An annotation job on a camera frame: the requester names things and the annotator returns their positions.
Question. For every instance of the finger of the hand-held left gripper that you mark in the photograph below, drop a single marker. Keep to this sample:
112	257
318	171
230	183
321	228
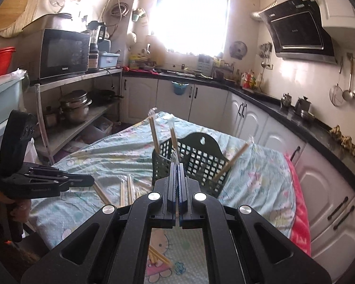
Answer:
47	174
80	184

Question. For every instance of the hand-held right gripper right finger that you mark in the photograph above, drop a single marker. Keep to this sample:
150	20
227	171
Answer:
182	189

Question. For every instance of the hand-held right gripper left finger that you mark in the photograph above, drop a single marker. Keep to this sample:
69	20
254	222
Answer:
171	189

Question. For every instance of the plastic-wrapped chopstick pair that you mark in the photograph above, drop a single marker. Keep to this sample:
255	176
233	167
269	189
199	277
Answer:
174	158
173	139
233	161
154	136

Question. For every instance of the green plastic utensil basket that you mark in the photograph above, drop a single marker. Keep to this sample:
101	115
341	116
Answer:
201	159

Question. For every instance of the cartoon printed light blue sheet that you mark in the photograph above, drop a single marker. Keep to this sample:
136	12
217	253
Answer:
112	159

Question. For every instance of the light blue plastic tub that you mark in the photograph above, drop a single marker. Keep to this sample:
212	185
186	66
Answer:
3	100

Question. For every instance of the stacked steel pots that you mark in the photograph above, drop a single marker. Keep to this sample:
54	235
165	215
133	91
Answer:
75	108

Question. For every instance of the red plastic basin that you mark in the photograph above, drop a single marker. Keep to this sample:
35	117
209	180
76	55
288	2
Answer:
0	62

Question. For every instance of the metal shelf rack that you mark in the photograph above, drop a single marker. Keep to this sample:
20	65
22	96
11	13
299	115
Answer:
77	75

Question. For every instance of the black frying pan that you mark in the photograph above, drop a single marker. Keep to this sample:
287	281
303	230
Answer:
106	96

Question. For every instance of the blue hanging plastic bin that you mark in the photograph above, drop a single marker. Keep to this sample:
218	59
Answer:
180	88

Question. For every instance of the black microwave oven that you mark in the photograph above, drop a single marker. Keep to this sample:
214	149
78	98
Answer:
65	53

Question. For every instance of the pink fleece blanket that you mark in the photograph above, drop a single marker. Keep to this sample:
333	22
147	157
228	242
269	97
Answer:
298	219

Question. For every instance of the red cloth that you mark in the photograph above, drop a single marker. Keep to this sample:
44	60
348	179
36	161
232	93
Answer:
142	70

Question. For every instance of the black condiment rack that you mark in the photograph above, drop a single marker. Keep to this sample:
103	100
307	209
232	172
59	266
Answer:
224	74

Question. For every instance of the light blue plastic box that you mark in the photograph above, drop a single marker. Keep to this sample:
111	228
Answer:
109	60

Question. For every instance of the red label oil bottle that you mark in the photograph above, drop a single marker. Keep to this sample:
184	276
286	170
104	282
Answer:
247	81

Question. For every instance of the black blender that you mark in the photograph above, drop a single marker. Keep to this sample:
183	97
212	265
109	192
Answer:
94	44

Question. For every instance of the pale green countertop box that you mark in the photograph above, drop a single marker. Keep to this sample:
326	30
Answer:
205	65

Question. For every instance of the grey kitchen appliance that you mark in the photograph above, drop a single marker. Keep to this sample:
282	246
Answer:
59	22

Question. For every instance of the yellow oil bottle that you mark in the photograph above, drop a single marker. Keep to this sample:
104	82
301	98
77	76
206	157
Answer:
258	81

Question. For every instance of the small steel teapot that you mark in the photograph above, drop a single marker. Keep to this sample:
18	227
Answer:
287	100

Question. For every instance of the steel kettle with black lid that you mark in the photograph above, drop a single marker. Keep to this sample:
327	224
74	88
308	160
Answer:
303	106

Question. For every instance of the black kitchen countertop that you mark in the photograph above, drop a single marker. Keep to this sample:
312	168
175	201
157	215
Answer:
319	137

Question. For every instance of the small hanging kitchen tools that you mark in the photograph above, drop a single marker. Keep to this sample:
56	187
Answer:
266	51

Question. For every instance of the brown crumpled rag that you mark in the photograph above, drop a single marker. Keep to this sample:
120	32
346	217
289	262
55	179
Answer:
343	140

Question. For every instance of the kitchen window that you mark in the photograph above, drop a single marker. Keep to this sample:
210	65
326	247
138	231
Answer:
192	14

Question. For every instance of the steel ladle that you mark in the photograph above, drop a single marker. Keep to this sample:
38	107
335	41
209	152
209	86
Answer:
347	94

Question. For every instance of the black range hood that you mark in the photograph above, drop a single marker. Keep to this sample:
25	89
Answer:
298	29

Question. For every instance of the small round wall fan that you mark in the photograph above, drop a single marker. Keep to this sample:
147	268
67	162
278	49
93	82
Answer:
238	50

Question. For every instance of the white round wall dispenser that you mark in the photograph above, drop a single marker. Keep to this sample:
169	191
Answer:
131	40

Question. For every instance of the wall-mounted cup holder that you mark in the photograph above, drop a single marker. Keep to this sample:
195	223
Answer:
138	14

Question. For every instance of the silver exhaust duct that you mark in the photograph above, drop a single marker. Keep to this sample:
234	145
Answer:
255	15

